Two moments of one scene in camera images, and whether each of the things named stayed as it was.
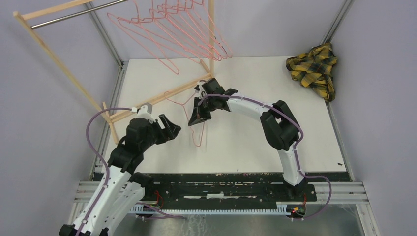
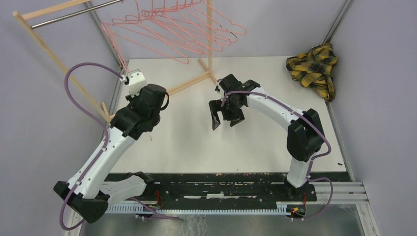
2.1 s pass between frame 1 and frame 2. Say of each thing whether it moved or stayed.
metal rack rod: stayed
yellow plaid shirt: stayed
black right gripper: moved
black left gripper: moved
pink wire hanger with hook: moved
